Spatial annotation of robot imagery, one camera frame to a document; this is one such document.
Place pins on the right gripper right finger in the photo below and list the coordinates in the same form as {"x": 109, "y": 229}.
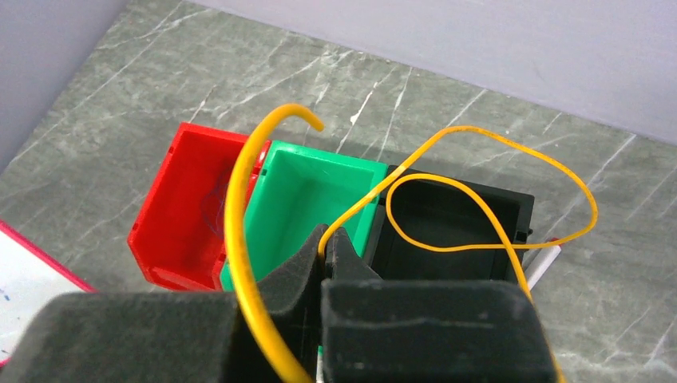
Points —
{"x": 377, "y": 330}

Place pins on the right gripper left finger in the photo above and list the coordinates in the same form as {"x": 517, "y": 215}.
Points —
{"x": 172, "y": 337}

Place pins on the black plastic bin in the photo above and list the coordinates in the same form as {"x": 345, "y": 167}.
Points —
{"x": 443, "y": 216}

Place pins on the red plastic bin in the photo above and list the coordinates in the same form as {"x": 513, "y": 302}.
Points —
{"x": 177, "y": 238}

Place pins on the green plastic bin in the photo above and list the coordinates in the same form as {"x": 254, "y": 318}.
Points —
{"x": 299, "y": 188}

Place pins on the pink framed whiteboard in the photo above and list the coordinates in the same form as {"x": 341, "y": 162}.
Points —
{"x": 29, "y": 279}

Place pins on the white chalk marker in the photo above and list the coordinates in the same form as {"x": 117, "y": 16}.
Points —
{"x": 540, "y": 263}

